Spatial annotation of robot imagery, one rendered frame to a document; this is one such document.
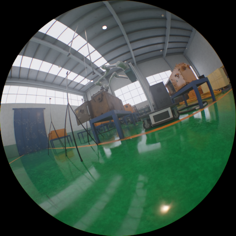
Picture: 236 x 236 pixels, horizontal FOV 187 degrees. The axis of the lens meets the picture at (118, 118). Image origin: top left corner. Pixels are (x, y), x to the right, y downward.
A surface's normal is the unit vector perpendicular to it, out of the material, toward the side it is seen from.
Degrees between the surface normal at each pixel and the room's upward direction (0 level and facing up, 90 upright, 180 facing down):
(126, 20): 180
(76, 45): 180
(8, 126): 90
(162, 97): 90
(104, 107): 90
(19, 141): 90
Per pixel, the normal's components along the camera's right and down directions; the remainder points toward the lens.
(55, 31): 0.32, 0.95
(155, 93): -0.43, 0.08
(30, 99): 0.88, -0.33
